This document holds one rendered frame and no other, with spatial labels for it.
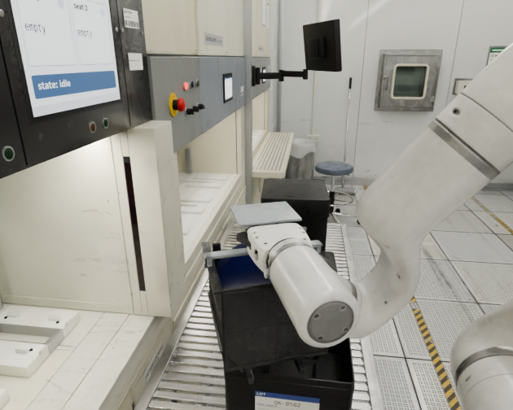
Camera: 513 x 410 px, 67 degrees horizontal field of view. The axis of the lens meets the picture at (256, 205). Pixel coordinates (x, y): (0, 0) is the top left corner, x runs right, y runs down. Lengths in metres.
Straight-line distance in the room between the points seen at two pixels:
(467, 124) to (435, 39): 4.72
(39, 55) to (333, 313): 0.56
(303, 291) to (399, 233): 0.13
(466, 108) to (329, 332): 0.29
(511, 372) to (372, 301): 0.19
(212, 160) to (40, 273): 1.46
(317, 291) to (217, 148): 2.01
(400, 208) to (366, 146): 4.68
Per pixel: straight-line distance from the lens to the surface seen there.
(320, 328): 0.50
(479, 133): 0.44
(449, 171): 0.45
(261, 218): 0.72
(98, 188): 1.06
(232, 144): 2.41
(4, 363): 1.12
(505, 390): 0.60
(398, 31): 5.07
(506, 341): 0.65
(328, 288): 0.49
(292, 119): 5.02
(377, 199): 0.46
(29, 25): 0.70
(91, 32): 0.84
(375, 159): 5.18
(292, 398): 0.92
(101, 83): 0.85
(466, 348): 0.67
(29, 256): 1.26
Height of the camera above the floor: 1.55
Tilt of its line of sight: 21 degrees down
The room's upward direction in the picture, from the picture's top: straight up
